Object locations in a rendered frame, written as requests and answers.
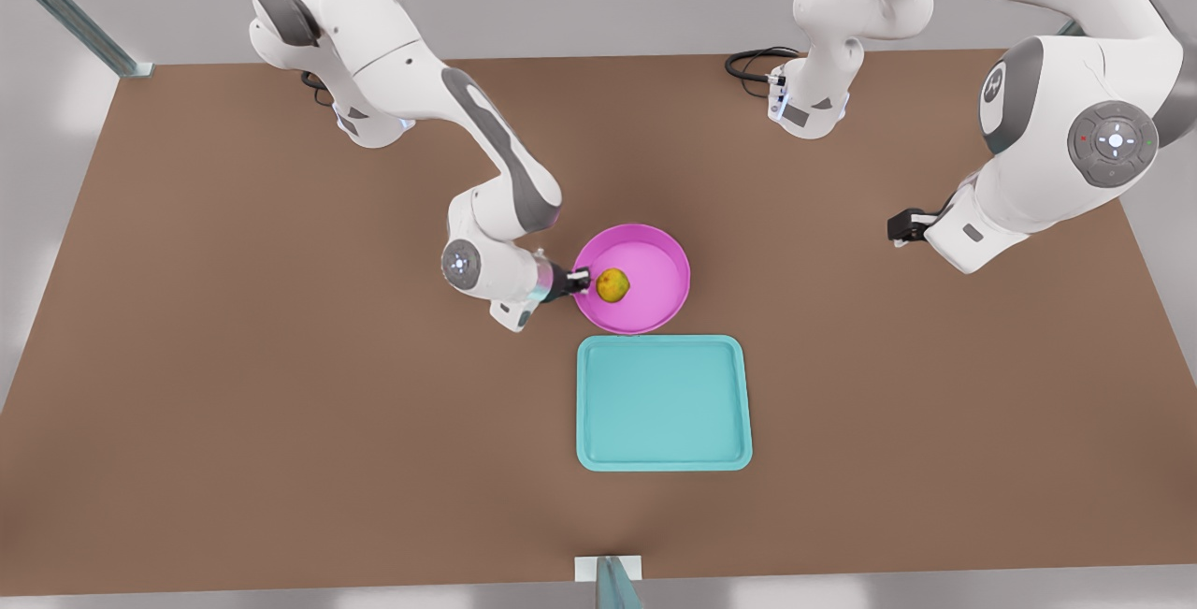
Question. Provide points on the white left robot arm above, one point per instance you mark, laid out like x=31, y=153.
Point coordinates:
x=1066, y=104

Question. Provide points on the turquoise rectangular tray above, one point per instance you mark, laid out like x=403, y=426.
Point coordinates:
x=663, y=402

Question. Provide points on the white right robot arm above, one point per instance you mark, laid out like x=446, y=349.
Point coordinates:
x=393, y=57

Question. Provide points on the yellow-green orange fruit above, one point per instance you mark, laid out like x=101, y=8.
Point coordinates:
x=612, y=285

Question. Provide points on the pink round plate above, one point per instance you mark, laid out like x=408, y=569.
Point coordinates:
x=645, y=296

